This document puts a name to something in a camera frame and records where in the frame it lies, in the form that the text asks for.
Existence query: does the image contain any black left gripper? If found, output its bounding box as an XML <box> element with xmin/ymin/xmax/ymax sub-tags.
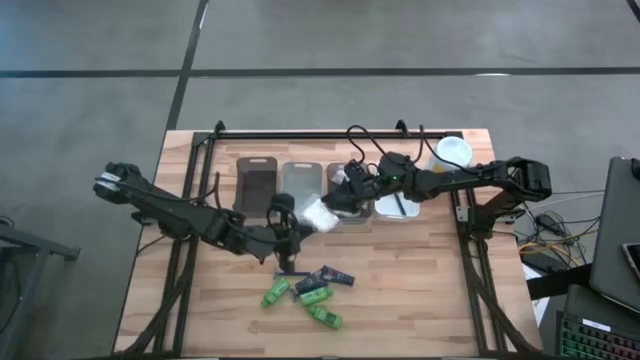
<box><xmin>264</xmin><ymin>192</ymin><xmax>307</xmax><ymax>274</ymax></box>

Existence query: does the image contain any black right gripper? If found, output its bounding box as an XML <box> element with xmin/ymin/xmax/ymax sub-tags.
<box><xmin>322</xmin><ymin>159</ymin><xmax>389</xmax><ymax>220</ymax></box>

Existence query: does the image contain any dark tube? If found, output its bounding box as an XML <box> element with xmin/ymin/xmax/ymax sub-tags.
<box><xmin>293</xmin><ymin>274</ymin><xmax>329</xmax><ymax>295</ymax></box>
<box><xmin>319</xmin><ymin>264</ymin><xmax>356</xmax><ymax>287</ymax></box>

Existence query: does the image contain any taupe plastic bin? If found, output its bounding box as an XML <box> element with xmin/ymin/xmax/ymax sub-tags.
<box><xmin>326</xmin><ymin>161</ymin><xmax>374</xmax><ymax>225</ymax></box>

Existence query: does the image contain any light grey plastic bin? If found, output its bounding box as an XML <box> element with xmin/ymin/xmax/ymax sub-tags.
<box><xmin>280</xmin><ymin>160</ymin><xmax>324</xmax><ymax>221</ymax></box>

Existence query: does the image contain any white plastic bin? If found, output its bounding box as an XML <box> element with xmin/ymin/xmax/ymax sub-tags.
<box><xmin>373</xmin><ymin>192</ymin><xmax>421</xmax><ymax>222</ymax></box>

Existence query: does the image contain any dark plastic bin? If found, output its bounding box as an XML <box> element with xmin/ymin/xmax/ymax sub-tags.
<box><xmin>232</xmin><ymin>155</ymin><xmax>279</xmax><ymax>220</ymax></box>

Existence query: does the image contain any white canister with yellow label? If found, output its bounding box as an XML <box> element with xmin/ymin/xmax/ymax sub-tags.
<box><xmin>424</xmin><ymin>135</ymin><xmax>474</xmax><ymax>174</ymax></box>

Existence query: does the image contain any black power brick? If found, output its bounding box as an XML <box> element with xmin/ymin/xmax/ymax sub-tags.
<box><xmin>534</xmin><ymin>213</ymin><xmax>565</xmax><ymax>235</ymax></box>

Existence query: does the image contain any black flat bar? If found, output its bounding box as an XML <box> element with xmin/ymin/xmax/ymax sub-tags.
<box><xmin>525</xmin><ymin>262</ymin><xmax>594</xmax><ymax>301</ymax></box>

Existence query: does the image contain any black metal side stand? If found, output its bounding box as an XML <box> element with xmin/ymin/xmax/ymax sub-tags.
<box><xmin>0</xmin><ymin>215</ymin><xmax>82</xmax><ymax>360</ymax></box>

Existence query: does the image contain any grey laptop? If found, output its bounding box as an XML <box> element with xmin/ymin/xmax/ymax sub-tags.
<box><xmin>588</xmin><ymin>155</ymin><xmax>640</xmax><ymax>315</ymax></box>

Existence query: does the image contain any backlit keyboard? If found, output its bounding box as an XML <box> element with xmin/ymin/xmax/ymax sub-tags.
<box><xmin>554</xmin><ymin>310</ymin><xmax>640</xmax><ymax>360</ymax></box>

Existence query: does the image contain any smartphone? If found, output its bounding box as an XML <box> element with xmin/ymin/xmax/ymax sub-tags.
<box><xmin>621</xmin><ymin>242</ymin><xmax>640</xmax><ymax>287</ymax></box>

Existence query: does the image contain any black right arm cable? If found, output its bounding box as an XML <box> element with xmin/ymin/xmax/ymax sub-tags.
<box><xmin>346</xmin><ymin>123</ymin><xmax>441</xmax><ymax>166</ymax></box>

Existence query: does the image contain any yellow floor cable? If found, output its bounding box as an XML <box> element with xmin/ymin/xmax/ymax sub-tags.
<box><xmin>517</xmin><ymin>229</ymin><xmax>601</xmax><ymax>256</ymax></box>

